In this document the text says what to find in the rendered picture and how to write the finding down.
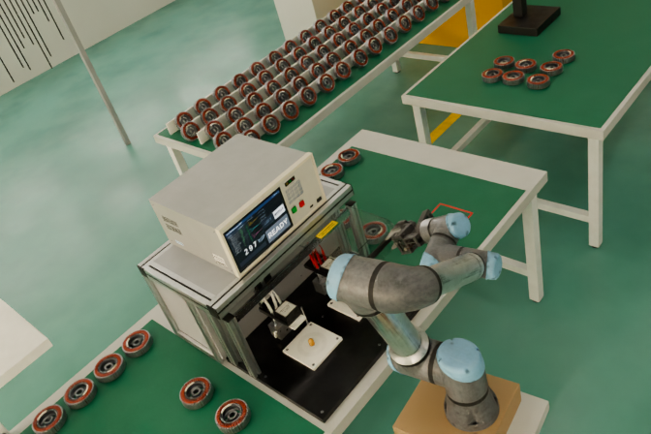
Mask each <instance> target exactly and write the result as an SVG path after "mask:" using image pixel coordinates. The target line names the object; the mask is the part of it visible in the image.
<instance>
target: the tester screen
mask: <svg viewBox="0 0 651 434"><path fill-rule="evenodd" d="M281 204H284V203H283V200H282V198H281V195H280V192H279V190H278V191H277V192H276V193H274V194H273V195H272V196H271V197H270V198H268V199H267V200H266V201H265V202H264V203H262V204H261V205H260V206H259V207H258V208H256V209H255V210H254V211H253V212H252V213H251V214H249V215H248V216H247V217H246V218H245V219H243V220H242V221H241V222H240V223H239V224H237V225H236V226H235V227H234V228H233V229H232V230H230V231H229V232H228V233H227V234H225V236H226V238H227V241H228V242H229V244H230V246H231V249H232V252H233V255H234V257H235V259H236V261H237V264H238V266H239V268H240V270H242V269H243V268H244V267H245V266H246V265H247V264H249V263H250V262H251V261H253V260H254V259H255V258H256V257H257V256H258V255H259V254H260V253H261V252H262V251H263V250H264V249H265V248H266V247H268V246H269V245H270V244H271V243H272V242H273V241H274V240H275V239H276V238H278V237H279V236H280V235H281V234H282V233H283V232H281V233H280V234H279V235H278V236H277V237H276V238H275V239H273V240H272V241H271V242H270V243H269V242H268V239H267V237H266V234H265V232H266V231H267V230H268V229H269V228H270V227H272V226H273V225H274V224H275V223H276V222H277V221H278V220H279V219H281V218H282V217H283V216H284V215H285V214H286V213H287V211H286V208H285V211H284V212H283V213H282V214H281V215H280V216H279V217H277V218H276V219H275V220H274V221H273V222H272V223H271V224H269V225H268V226H267V227H266V228H265V229H264V227H263V224H262V221H263V220H264V219H265V218H266V217H268V216H269V215H270V214H271V213H272V212H273V211H274V210H276V209H277V208H278V207H279V206H280V205H281ZM287 215H288V213H287ZM290 226H291V225H289V226H288V227H287V228H286V230H287V229H288V228H289V227H290ZM256 239H257V242H258V244H259V245H258V246H257V247H256V248H255V249H254V250H253V251H251V252H250V253H249V254H248V255H247V256H246V257H245V255H244V252H243V251H244V250H245V249H246V248H247V247H248V246H249V245H251V244H252V243H253V242H254V241H255V240H256ZM264 242H266V244H267V245H265V247H264V248H263V249H262V250H261V251H260V252H259V253H257V254H256V255H255V256H254V257H253V258H252V259H251V260H250V261H249V262H247V263H246V264H245V265H244V266H243V267H241V266H240V263H242V262H243V261H244V260H245V259H246V258H247V257H248V256H249V255H251V254H252V253H253V252H254V251H255V250H256V249H257V248H258V247H260V246H261V245H262V244H263V243H264Z"/></svg>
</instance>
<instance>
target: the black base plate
mask: <svg viewBox="0 0 651 434"><path fill-rule="evenodd" d="M316 277H317V275H316V272H312V273H311V274H310V275H309V276H308V277H307V278H306V279H305V280H304V281H303V282H302V283H301V284H300V285H299V286H298V287H297V288H296V289H295V290H294V291H293V292H292V293H291V294H290V295H289V296H288V297H287V298H286V300H287V301H289V302H291V303H293V304H295V305H297V306H298V308H299V309H300V307H301V306H302V307H303V310H304V313H305V315H306V318H307V321H308V323H310V322H312V323H314V324H316V325H318V326H321V327H323V328H325V329H327V330H329V331H330V332H332V333H334V334H336V335H338V336H340V337H342V339H343V340H342V341H341V342H340V343H339V344H338V345H337V347H336V348H335V349H334V350H333V351H332V352H331V353H330V354H329V355H328V357H327V358H326V359H325V360H324V361H323V362H322V363H321V364H320V366H319V367H318V368H317V369H316V370H315V371H314V370H312V369H311V368H309V367H307V366H306V365H304V364H302V363H300V362H299V361H297V360H295V359H293V358H292V357H290V356H287V355H286V354H284V353H283V350H284V349H285V348H286V347H287V346H288V345H289V344H290V343H291V342H292V341H293V340H294V339H295V338H296V337H297V336H298V335H299V333H300V332H301V331H302V330H303V329H304V328H305V327H306V326H307V323H306V322H305V321H304V322H303V323H302V324H301V325H300V326H299V327H298V328H297V329H296V330H293V329H292V330H291V331H290V332H289V333H288V334H287V335H286V336H285V337H284V338H283V339H282V340H280V339H279V338H275V337H274V336H273V335H272V334H271V331H270V329H269V327H268V324H269V323H270V322H272V320H271V318H270V317H267V318H266V319H265V320H264V321H263V322H262V323H261V324H260V325H259V326H257V327H256V328H255V329H254V330H253V331H252V332H251V333H250V334H249V335H248V336H247V337H246V338H245V339H246V341H247V343H248V345H249V347H250V349H251V351H252V354H253V356H254V358H255V360H256V362H257V364H258V365H259V367H260V369H261V371H262V373H261V374H260V375H259V374H258V377H257V378H256V379H255V378H254V377H253V376H251V377H252V378H254V379H255V380H257V381H258V382H260V383H262V384H263V385H265V386H266V387H268V388H270V389H271V390H273V391H275V392H276V393H278V394H279V395H281V396H282V397H284V398H285V399H287V400H289V401H290V402H292V403H293V404H295V405H296V406H297V407H299V408H300V409H302V410H303V411H305V412H306V413H308V414H309V415H311V416H313V417H314V418H316V419H318V420H319V421H321V422H322V423H326V421H327V420H328V419H329V418H330V416H331V415H332V414H333V413H334V412H335V410H336V409H337V408H338V407H339V406H340V404H341V403H342V402H343V401H344V400H345V399H346V397H347V396H348V395H349V394H350V393H351V391H352V390H353V389H354V388H355V387H356V385H357V384H358V383H359V382H360V381H361V379H362V378H363V377H364V376H365V375H366V373H367V372H368V371H369V370H370V369H371V367H372V366H373V365H374V364H375V363H376V361H377V360H378V359H379V358H380V357H381V356H382V354H383V353H384V352H385V351H386V350H387V346H388V344H387V342H386V341H385V340H384V339H383V337H382V336H381V335H380V334H379V333H378V331H377V330H376V329H375V328H374V327H373V326H372V325H371V324H370V323H369V321H368V320H367V319H366V318H362V319H361V320H360V321H357V320H355V319H353V318H351V317H349V316H347V315H345V314H343V313H340V312H338V311H336V310H334V309H332V308H330V307H328V306H327V304H328V303H329V302H330V301H331V300H332V298H330V297H329V295H328V294H326V295H324V294H321V293H319V292H316V290H315V287H314V284H313V282H312V281H313V280H314V279H315V278H316ZM300 310H301V309H300ZM226 359H227V361H228V362H229V363H231V362H230V360H229V358H228V357H226ZM231 364H232V363H231ZM232 365H233V366H235V365H234V364H232ZM235 367H237V368H238V369H240V370H241V371H243V372H244V373H246V374H248V375H249V376H250V374H249V372H248V370H247V368H246V366H245V364H244V362H243V360H242V361H241V362H238V365H237V366H235Z"/></svg>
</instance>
